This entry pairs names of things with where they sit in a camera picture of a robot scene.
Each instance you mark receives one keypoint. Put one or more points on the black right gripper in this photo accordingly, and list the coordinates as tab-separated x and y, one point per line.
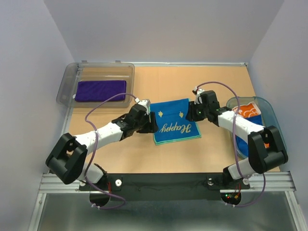
191	115

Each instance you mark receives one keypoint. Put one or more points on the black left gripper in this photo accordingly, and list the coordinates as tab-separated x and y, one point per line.
151	127

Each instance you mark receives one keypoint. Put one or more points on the yellow towel teal trim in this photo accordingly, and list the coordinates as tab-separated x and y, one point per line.
171	122

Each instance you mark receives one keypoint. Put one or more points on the blue towel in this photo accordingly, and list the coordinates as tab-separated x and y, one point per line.
242	146

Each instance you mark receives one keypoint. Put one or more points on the purple towel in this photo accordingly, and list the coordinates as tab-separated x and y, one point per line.
99	91

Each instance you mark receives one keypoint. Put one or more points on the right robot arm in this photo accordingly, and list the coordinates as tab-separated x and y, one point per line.
266	149

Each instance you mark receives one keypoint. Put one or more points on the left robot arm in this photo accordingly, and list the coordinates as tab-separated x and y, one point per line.
67	159

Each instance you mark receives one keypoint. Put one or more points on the orange white patterned towel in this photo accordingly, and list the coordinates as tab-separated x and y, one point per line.
249	110

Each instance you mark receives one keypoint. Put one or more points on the teal plastic bin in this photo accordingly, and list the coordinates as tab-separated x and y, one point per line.
267	112

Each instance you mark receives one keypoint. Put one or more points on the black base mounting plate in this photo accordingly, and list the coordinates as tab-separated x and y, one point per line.
170	186

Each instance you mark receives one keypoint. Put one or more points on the smoky clear plastic bin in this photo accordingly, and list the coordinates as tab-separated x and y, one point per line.
76	72

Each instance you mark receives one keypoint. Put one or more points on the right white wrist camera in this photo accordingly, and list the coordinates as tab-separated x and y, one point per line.
197	92

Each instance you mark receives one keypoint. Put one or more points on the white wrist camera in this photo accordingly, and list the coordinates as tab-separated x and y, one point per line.
197	92
145	102

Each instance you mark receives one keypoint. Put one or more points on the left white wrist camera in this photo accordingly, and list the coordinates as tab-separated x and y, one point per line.
145	102

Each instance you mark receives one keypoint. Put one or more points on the aluminium frame rail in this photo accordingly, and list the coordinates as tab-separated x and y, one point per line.
175	151

